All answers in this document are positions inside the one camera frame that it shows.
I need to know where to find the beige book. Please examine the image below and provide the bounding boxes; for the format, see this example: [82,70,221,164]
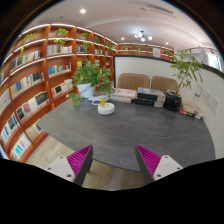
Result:
[181,102,201,114]

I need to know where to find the clear stand-up sign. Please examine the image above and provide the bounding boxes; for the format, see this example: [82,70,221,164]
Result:
[193,83,204,101]

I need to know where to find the pothos plant in white pot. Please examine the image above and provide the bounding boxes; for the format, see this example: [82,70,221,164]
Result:
[67,63,114,107]

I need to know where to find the tan leather chair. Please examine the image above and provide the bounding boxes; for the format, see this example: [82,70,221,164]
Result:
[150,75,179,94]
[116,72,151,91]

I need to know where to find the red and black book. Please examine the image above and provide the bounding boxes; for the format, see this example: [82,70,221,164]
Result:
[180,109,203,120]

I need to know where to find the small tree in black pot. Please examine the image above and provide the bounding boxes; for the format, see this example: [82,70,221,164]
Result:
[164,49,204,112]

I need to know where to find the white wall socket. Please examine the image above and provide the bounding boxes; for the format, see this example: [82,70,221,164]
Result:
[210,96,220,114]
[203,89,213,106]

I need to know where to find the round white power strip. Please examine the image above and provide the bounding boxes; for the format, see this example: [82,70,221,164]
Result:
[97,102,116,116]

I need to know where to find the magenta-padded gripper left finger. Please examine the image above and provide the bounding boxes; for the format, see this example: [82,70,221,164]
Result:
[44,143,95,187]

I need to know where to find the ceiling air vent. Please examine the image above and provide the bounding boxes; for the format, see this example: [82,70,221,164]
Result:
[146,3,178,19]

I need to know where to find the ceiling chandelier with round bulbs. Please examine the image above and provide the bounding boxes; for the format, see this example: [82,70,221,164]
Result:
[134,30,154,43]

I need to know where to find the white power strip cable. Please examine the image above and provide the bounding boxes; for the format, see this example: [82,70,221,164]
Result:
[87,94,109,107]

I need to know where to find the white sign board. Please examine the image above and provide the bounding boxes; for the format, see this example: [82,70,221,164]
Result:
[152,47,162,59]

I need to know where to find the short orange-brown shelf unit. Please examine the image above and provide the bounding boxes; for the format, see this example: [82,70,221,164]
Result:
[116,42,175,63]

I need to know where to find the white curtains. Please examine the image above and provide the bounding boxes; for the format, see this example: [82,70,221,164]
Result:
[183,48,223,70]

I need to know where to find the thick dark-covered book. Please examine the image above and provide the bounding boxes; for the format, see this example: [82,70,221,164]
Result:
[136,87,167,103]
[134,98,164,108]

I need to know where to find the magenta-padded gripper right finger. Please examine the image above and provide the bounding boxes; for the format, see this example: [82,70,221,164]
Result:
[134,144,184,186]

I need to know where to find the white partition with black rim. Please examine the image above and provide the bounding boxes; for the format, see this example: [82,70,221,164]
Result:
[113,54,224,159]

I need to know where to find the long orange-brown bookshelf unit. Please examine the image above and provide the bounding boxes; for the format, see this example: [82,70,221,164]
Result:
[0,22,118,164]

